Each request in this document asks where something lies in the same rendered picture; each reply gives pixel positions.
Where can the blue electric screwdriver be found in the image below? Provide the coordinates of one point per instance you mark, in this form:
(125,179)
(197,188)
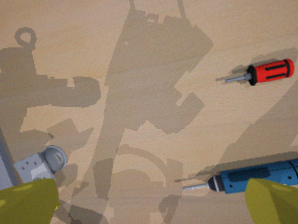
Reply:
(236,180)

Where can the red screwdriver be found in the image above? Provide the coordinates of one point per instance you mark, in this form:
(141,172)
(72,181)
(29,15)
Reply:
(267,72)

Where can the grey metal l-bracket with holes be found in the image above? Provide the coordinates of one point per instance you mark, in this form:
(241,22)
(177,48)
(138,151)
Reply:
(36,169)

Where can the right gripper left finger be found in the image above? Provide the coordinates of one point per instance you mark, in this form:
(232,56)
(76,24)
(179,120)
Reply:
(29,203)

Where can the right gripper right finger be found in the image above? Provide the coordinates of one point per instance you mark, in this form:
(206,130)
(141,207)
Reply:
(270,202)

